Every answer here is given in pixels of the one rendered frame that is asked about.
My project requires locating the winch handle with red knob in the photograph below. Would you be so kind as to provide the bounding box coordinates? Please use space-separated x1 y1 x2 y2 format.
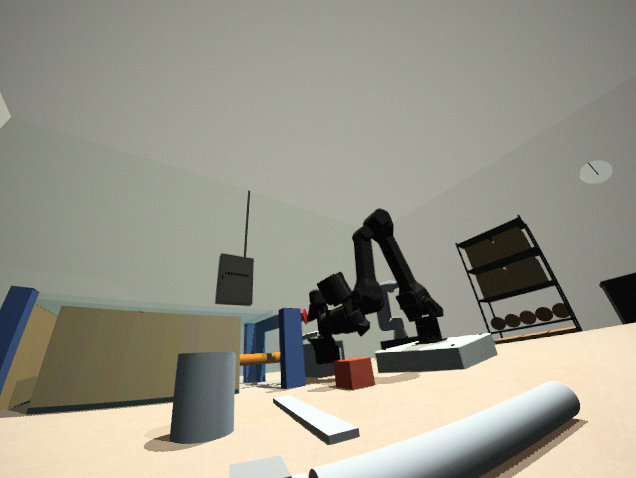
301 309 323 340

